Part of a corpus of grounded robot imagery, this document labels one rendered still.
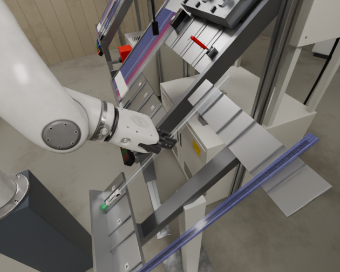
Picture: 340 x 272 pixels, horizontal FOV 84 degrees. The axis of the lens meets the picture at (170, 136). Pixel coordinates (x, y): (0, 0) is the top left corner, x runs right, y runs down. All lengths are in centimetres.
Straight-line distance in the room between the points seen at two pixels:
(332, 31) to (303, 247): 111
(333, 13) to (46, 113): 89
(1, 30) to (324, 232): 161
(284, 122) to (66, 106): 101
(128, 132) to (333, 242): 140
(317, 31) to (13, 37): 85
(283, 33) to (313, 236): 118
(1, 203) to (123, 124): 56
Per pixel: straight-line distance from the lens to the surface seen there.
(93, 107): 37
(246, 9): 71
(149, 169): 75
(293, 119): 116
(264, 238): 141
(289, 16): 72
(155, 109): 76
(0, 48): 30
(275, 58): 75
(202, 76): 65
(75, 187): 172
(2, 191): 82
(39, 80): 28
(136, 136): 39
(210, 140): 92
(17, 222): 87
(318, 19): 88
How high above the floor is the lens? 126
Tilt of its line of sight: 43 degrees down
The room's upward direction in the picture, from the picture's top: 5 degrees counter-clockwise
